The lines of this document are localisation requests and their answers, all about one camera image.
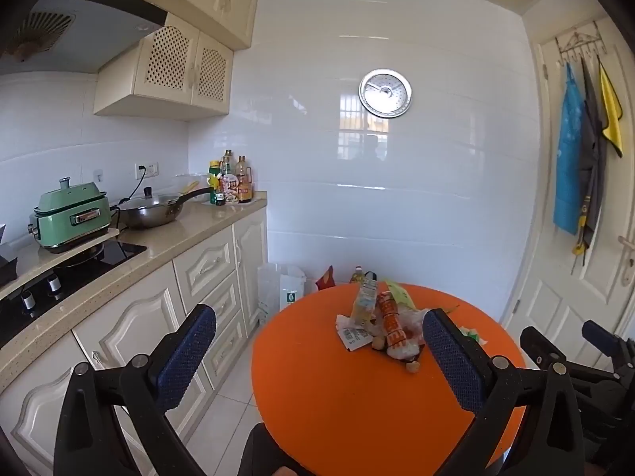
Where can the brown nut shell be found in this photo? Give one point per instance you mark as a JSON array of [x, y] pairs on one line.
[[413, 367]]

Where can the white plastic floor bag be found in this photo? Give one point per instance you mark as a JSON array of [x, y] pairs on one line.
[[278, 286]]

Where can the wall power socket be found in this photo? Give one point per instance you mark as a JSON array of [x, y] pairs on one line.
[[145, 171]]

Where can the door handle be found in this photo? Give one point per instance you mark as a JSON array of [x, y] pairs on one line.
[[628, 272]]

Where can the green multi cooker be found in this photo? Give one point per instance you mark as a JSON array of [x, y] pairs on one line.
[[69, 216]]

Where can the over-door hook rack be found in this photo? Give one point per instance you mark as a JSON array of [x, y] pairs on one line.
[[582, 42]]

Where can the range hood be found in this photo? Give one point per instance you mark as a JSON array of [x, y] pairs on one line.
[[78, 35]]

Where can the white panel door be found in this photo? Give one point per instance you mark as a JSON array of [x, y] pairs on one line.
[[558, 291]]

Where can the green snack packet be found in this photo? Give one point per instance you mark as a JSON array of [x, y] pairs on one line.
[[400, 295]]

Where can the brown oil bottle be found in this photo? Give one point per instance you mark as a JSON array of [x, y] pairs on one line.
[[245, 181]]

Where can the cream base cabinets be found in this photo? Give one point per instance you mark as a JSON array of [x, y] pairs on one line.
[[209, 256]]

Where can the yellow cloth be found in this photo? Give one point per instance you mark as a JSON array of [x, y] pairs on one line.
[[613, 112]]

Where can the black gas stove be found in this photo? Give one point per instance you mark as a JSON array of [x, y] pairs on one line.
[[33, 299]]

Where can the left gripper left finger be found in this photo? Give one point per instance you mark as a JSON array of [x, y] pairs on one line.
[[90, 440]]

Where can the green cap sauce bottle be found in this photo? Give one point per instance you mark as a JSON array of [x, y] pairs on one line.
[[215, 182]]

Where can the red label sauce bottle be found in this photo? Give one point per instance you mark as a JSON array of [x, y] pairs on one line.
[[230, 180]]

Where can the red snack bag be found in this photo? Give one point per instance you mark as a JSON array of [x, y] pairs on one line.
[[327, 280]]

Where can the white barcode label wrapper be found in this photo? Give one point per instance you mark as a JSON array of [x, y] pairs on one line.
[[353, 336]]

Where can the round orange table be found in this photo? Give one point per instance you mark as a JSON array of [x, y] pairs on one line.
[[341, 412]]

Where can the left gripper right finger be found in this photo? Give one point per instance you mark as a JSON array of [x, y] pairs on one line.
[[550, 438]]

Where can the lattice wall cabinet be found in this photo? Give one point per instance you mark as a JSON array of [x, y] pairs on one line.
[[177, 72]]

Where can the cooking oil jug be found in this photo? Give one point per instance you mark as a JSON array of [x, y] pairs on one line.
[[360, 275]]

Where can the orange snack wrapper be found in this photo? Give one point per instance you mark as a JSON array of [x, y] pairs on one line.
[[404, 351]]

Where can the crushed drink carton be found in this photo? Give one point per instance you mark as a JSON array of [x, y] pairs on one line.
[[364, 304]]

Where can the blue apron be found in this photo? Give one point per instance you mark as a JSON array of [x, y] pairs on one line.
[[567, 201]]

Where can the steel wok with handle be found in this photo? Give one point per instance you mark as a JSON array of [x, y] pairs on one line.
[[151, 211]]

